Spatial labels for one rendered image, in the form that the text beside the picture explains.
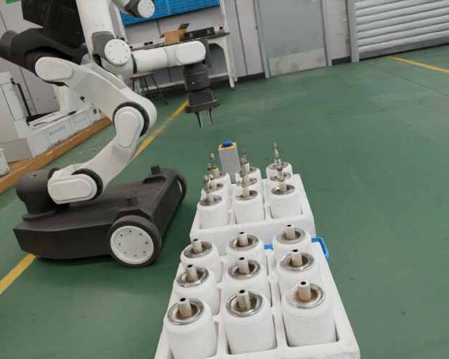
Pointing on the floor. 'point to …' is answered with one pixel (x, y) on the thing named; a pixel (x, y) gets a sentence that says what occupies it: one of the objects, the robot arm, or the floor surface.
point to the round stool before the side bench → (147, 85)
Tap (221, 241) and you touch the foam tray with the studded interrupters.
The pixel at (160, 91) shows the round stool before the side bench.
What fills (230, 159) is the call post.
